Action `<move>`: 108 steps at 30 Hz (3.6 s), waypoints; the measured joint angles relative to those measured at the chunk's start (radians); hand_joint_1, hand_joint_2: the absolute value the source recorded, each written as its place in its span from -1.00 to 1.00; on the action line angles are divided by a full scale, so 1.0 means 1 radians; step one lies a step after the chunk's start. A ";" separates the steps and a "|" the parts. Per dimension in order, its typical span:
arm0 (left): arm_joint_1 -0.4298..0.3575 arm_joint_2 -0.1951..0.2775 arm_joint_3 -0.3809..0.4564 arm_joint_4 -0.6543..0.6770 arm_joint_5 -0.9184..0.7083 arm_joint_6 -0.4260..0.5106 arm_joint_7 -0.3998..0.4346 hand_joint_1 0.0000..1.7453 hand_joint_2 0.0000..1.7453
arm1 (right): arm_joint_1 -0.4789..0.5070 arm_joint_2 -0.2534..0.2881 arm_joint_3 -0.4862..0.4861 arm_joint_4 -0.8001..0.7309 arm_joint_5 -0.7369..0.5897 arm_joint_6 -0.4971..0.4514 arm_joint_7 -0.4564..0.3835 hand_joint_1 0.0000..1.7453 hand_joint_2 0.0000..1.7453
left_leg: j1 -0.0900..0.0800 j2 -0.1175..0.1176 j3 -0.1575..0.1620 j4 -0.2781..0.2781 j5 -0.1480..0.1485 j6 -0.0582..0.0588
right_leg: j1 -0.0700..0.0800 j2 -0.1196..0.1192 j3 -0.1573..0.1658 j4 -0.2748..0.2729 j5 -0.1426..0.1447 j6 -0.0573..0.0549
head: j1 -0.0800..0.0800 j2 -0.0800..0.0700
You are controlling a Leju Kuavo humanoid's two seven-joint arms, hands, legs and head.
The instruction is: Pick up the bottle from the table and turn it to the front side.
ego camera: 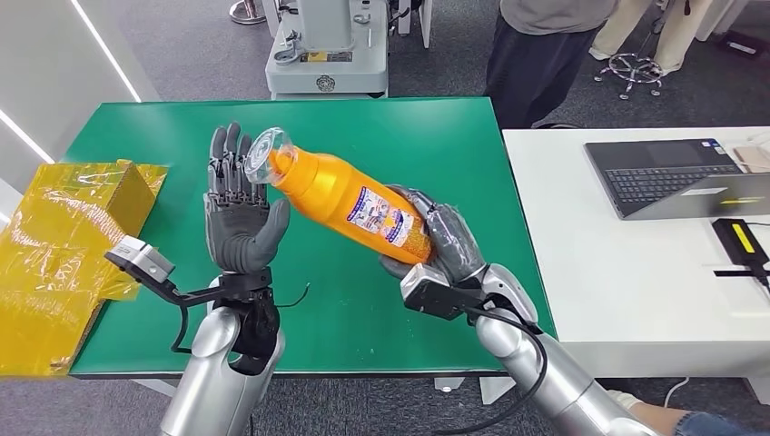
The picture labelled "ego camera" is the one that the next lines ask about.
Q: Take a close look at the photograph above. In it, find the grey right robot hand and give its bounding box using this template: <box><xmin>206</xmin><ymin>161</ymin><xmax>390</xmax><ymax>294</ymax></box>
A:
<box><xmin>379</xmin><ymin>184</ymin><xmax>488</xmax><ymax>284</ymax></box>

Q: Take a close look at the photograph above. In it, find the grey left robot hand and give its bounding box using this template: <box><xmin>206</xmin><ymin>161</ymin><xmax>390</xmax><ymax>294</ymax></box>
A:
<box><xmin>202</xmin><ymin>122</ymin><xmax>292</xmax><ymax>275</ymax></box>

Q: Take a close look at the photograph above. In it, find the orange bottle with clear cap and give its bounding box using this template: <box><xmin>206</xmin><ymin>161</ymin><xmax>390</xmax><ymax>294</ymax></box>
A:
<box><xmin>243</xmin><ymin>127</ymin><xmax>436</xmax><ymax>266</ymax></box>

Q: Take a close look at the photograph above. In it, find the person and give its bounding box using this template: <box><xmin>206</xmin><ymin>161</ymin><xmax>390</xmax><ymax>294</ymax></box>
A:
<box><xmin>607</xmin><ymin>390</ymin><xmax>762</xmax><ymax>436</ymax></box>
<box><xmin>484</xmin><ymin>0</ymin><xmax>621</xmax><ymax>131</ymax></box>
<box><xmin>589</xmin><ymin>0</ymin><xmax>717</xmax><ymax>76</ymax></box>

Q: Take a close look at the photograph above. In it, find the yellow plastic-wrapped box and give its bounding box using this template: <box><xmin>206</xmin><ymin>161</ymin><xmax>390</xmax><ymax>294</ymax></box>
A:
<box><xmin>0</xmin><ymin>159</ymin><xmax>170</xmax><ymax>379</ymax></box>

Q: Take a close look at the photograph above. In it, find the dark grey laptop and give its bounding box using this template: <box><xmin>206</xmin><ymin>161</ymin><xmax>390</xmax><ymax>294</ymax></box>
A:
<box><xmin>583</xmin><ymin>138</ymin><xmax>770</xmax><ymax>222</ymax></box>

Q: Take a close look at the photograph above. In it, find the chrome chair star base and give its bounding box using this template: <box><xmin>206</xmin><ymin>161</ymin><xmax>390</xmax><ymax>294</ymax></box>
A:
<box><xmin>594</xmin><ymin>53</ymin><xmax>665</xmax><ymax>101</ymax></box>

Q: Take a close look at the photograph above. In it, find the black adapter with yellow label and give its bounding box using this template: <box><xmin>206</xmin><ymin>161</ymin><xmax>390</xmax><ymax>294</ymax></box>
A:
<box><xmin>711</xmin><ymin>217</ymin><xmax>770</xmax><ymax>269</ymax></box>

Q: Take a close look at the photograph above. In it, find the beige paper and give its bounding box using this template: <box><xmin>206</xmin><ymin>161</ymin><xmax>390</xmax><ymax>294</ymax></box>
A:
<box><xmin>730</xmin><ymin>133</ymin><xmax>770</xmax><ymax>174</ymax></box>

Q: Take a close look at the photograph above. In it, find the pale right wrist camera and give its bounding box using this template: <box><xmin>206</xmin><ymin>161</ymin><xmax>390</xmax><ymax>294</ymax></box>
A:
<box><xmin>400</xmin><ymin>263</ymin><xmax>482</xmax><ymax>322</ymax></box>

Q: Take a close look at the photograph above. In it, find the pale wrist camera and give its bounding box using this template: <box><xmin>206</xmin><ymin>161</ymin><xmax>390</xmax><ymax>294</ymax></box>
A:
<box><xmin>400</xmin><ymin>263</ymin><xmax>482</xmax><ymax>322</ymax></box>
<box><xmin>104</xmin><ymin>235</ymin><xmax>177</xmax><ymax>290</ymax></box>

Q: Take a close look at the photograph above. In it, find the thin black wire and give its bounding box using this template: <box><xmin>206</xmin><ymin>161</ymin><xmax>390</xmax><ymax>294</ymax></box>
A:
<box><xmin>276</xmin><ymin>282</ymin><xmax>311</xmax><ymax>309</ymax></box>

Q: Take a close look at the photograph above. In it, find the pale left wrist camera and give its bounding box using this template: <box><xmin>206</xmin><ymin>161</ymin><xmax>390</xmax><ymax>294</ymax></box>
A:
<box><xmin>104</xmin><ymin>235</ymin><xmax>177</xmax><ymax>290</ymax></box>

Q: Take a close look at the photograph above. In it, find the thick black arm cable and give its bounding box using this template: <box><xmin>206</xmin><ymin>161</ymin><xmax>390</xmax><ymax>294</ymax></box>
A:
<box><xmin>431</xmin><ymin>306</ymin><xmax>548</xmax><ymax>436</ymax></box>

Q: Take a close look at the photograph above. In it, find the white equipment frame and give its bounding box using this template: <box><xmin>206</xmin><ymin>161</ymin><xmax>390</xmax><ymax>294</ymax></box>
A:
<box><xmin>397</xmin><ymin>0</ymin><xmax>433</xmax><ymax>49</ymax></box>

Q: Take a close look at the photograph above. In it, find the chrome stanchion post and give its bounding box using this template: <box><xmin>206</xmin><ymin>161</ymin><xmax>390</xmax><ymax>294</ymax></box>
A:
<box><xmin>228</xmin><ymin>0</ymin><xmax>268</xmax><ymax>26</ymax></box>

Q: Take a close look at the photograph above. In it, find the white cable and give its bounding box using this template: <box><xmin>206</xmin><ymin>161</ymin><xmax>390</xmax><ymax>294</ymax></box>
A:
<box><xmin>663</xmin><ymin>377</ymin><xmax>691</xmax><ymax>409</ymax></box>

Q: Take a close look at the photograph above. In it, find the black strap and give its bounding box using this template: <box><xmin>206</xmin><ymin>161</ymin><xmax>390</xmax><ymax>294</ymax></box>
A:
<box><xmin>713</xmin><ymin>269</ymin><xmax>770</xmax><ymax>296</ymax></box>

